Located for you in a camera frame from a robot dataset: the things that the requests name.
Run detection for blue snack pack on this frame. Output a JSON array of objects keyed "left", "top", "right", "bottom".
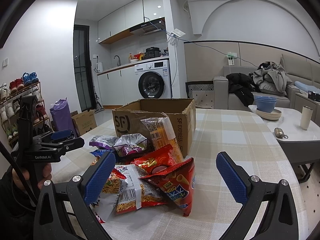
[{"left": 91, "top": 149, "right": 110, "bottom": 158}]

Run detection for purple silver snack bag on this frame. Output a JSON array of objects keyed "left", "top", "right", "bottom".
[
  {"left": 113, "top": 133, "right": 148, "bottom": 157},
  {"left": 89, "top": 135, "right": 119, "bottom": 150}
]

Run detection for red Oreo cookie pack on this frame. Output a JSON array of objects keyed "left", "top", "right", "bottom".
[{"left": 131, "top": 144, "right": 177, "bottom": 175}]

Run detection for orange bread loaf bag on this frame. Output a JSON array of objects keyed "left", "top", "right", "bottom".
[{"left": 141, "top": 116, "right": 184, "bottom": 163}]

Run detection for red cone snack bag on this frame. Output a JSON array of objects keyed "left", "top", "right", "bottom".
[{"left": 142, "top": 157, "right": 195, "bottom": 217}]

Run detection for noodle stick snack bag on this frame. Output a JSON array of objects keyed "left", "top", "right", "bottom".
[{"left": 92, "top": 164, "right": 168, "bottom": 219}]

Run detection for person left hand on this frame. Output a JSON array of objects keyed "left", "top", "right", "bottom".
[{"left": 12, "top": 163, "right": 52, "bottom": 191}]

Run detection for small cardboard box on floor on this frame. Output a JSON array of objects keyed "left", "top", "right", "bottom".
[{"left": 72, "top": 110, "right": 97, "bottom": 136}]

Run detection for shoe rack with shoes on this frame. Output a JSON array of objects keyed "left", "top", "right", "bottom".
[{"left": 1, "top": 72, "right": 52, "bottom": 148}]

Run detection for white coffee table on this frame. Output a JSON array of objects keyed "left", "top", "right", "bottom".
[{"left": 263, "top": 107, "right": 319, "bottom": 183}]

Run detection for metal tea infuser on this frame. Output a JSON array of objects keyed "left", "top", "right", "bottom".
[{"left": 274, "top": 127, "right": 289, "bottom": 139}]

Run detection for checkered tablecloth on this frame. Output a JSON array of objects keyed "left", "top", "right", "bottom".
[{"left": 49, "top": 108, "right": 309, "bottom": 240}]

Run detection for white washing machine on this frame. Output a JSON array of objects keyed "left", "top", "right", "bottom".
[{"left": 135, "top": 59, "right": 172, "bottom": 99}]

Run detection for cream tumbler cup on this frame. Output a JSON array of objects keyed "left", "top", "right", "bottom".
[{"left": 300, "top": 106, "right": 313, "bottom": 130}]

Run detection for SF Express cardboard box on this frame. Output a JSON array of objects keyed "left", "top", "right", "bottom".
[{"left": 112, "top": 98, "right": 197, "bottom": 158}]

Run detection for black pressure cooker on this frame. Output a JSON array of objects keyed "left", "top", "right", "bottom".
[{"left": 144, "top": 47, "right": 161, "bottom": 59}]

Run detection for blue stacked bowls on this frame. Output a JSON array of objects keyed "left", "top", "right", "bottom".
[{"left": 254, "top": 96, "right": 277, "bottom": 113}]

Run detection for black jacket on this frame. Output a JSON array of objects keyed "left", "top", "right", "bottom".
[{"left": 226, "top": 73, "right": 255, "bottom": 107}]

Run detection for range hood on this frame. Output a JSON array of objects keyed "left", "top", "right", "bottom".
[{"left": 129, "top": 18, "right": 165, "bottom": 36}]

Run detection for grey clothes pile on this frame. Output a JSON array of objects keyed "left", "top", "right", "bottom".
[{"left": 249, "top": 61, "right": 292, "bottom": 96}]

